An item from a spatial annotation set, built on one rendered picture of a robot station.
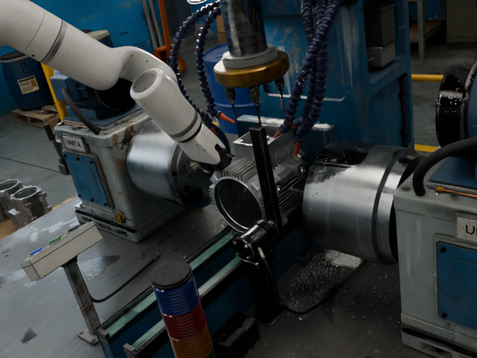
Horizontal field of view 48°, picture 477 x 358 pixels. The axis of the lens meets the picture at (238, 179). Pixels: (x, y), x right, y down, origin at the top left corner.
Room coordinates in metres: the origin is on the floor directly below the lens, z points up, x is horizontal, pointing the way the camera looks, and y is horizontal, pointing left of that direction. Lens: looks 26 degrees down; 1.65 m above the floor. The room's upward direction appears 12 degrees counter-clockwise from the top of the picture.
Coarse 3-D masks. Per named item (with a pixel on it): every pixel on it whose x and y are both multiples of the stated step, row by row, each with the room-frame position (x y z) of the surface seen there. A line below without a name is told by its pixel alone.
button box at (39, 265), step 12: (84, 228) 1.09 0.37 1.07; (96, 228) 1.10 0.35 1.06; (60, 240) 1.05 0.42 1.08; (72, 240) 1.06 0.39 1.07; (84, 240) 1.07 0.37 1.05; (96, 240) 1.08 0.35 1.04; (48, 252) 1.02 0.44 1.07; (60, 252) 1.03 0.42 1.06; (72, 252) 1.04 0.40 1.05; (24, 264) 1.01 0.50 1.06; (36, 264) 0.99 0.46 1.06; (48, 264) 1.00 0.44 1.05; (60, 264) 1.01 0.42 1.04; (36, 276) 0.99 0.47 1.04
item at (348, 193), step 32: (320, 160) 1.02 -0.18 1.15; (352, 160) 0.98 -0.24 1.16; (384, 160) 0.94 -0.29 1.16; (416, 160) 0.94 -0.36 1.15; (320, 192) 0.96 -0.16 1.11; (352, 192) 0.92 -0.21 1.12; (384, 192) 0.89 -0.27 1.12; (320, 224) 0.95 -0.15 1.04; (352, 224) 0.90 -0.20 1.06; (384, 224) 0.86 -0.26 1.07; (384, 256) 0.88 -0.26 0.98
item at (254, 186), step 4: (292, 152) 1.23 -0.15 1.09; (300, 152) 1.23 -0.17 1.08; (296, 156) 1.23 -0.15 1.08; (300, 156) 1.22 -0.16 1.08; (216, 172) 1.20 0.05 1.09; (212, 176) 1.19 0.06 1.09; (216, 176) 1.19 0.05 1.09; (212, 180) 1.19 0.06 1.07; (216, 180) 1.18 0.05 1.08; (256, 180) 1.11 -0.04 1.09; (252, 184) 1.10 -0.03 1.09; (256, 184) 1.11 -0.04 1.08; (252, 188) 1.11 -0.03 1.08; (256, 188) 1.10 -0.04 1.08; (260, 188) 1.10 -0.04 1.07; (220, 220) 1.20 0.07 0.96; (224, 220) 1.19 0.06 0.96; (224, 224) 1.19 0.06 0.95; (228, 224) 1.19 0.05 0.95
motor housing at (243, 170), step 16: (240, 160) 1.21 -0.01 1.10; (288, 160) 1.22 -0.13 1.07; (224, 176) 1.17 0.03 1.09; (240, 176) 1.13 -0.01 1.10; (256, 176) 1.15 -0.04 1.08; (288, 176) 1.16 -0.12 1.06; (304, 176) 1.19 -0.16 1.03; (224, 192) 1.23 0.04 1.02; (240, 192) 1.26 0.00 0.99; (256, 192) 1.11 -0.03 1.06; (288, 192) 1.14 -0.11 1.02; (224, 208) 1.21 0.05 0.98; (240, 208) 1.23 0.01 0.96; (256, 208) 1.24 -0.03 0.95; (288, 208) 1.15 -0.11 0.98; (240, 224) 1.18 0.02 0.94
